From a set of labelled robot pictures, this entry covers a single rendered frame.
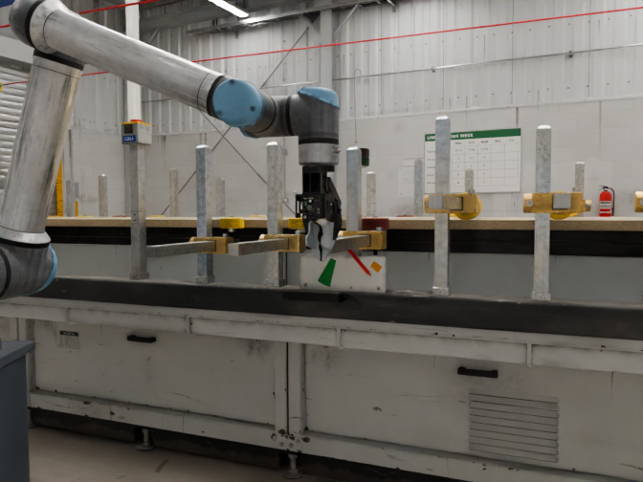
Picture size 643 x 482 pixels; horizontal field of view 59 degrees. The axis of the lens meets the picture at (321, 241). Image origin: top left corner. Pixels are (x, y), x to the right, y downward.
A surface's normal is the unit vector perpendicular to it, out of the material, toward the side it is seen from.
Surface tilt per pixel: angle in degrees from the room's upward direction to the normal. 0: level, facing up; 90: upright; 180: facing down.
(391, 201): 90
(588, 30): 90
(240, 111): 92
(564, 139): 90
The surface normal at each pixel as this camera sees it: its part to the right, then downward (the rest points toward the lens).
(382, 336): -0.37, 0.05
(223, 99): -0.17, 0.08
